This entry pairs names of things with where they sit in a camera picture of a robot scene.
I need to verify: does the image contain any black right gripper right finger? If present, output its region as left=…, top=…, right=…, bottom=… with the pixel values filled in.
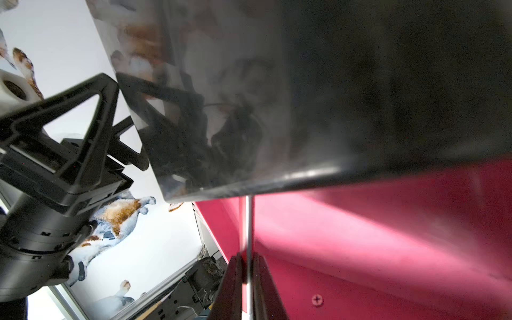
left=253, top=253, right=289, bottom=320

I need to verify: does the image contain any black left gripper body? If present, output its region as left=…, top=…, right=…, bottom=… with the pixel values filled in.
left=0, top=187, right=133, bottom=303

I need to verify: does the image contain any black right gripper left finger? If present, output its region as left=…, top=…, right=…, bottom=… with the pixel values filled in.
left=207, top=253, right=244, bottom=320

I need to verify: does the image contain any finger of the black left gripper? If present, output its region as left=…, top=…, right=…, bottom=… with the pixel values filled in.
left=1, top=73, right=149, bottom=215

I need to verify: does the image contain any black drawer cabinet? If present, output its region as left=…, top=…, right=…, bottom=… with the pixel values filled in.
left=87, top=1, right=511, bottom=202

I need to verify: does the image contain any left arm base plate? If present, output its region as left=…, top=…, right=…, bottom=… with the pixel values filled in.
left=146, top=257, right=227, bottom=320

